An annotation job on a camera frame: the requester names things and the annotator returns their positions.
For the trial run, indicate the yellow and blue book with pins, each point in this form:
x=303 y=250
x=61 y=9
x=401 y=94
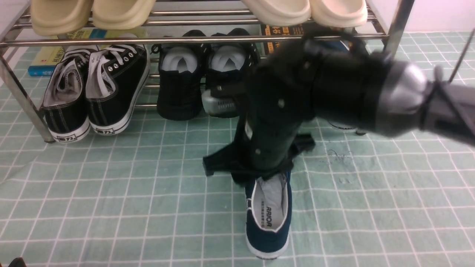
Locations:
x=47 y=57

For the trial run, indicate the khaki slipper right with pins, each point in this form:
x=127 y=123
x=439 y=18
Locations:
x=121 y=14

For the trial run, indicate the black knit shoe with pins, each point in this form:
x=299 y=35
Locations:
x=181 y=69
x=227 y=64

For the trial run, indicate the navy slip-on shoe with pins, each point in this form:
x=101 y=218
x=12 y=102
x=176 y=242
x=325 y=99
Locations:
x=342 y=127
x=268 y=216

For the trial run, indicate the cream slipper right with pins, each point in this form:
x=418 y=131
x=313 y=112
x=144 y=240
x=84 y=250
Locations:
x=339 y=13

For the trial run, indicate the steel shoe rack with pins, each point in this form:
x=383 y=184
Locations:
x=391 y=40

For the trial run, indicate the black canvas sneaker right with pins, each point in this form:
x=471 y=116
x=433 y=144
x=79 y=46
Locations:
x=116 y=76

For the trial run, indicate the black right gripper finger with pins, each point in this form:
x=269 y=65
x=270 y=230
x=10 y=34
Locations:
x=302 y=143

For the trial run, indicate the black canvas sneaker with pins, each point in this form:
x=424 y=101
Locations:
x=116 y=76
x=64 y=99

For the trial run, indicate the green checked floor cloth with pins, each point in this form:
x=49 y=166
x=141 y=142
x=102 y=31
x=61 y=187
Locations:
x=141 y=199

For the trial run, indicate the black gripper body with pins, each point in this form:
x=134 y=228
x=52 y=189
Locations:
x=273 y=100

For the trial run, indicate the black canvas sneaker left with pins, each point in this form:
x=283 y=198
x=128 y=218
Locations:
x=64 y=99

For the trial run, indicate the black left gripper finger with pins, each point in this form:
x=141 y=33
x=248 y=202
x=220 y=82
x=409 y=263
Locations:
x=224 y=160

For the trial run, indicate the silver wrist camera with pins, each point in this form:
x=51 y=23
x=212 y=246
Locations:
x=218 y=107

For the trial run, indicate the black knit shoe left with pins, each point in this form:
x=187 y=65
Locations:
x=181 y=69

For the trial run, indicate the black knit shoe right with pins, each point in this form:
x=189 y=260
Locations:
x=227 y=64

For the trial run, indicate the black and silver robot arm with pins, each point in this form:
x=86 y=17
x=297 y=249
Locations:
x=389 y=97

